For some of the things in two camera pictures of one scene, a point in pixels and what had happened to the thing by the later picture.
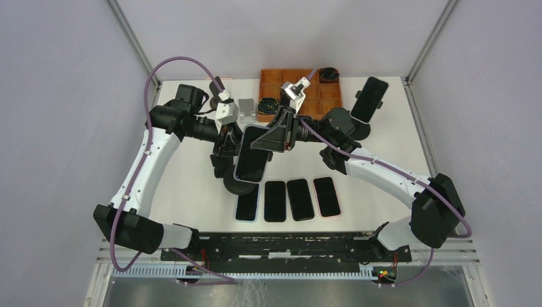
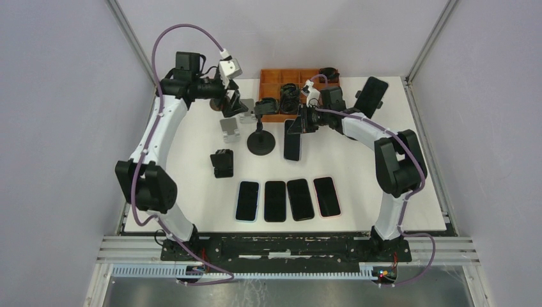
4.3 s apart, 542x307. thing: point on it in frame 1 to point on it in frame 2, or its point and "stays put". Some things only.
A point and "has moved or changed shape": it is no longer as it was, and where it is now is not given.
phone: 251,164 has moved or changed shape
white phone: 326,197 stays put
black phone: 275,201 stays put
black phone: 300,199 stays put
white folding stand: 248,110 stays put
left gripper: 229,139 to 234,106
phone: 369,98 stays put
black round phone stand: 238,187 to 261,142
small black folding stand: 220,164 stays put
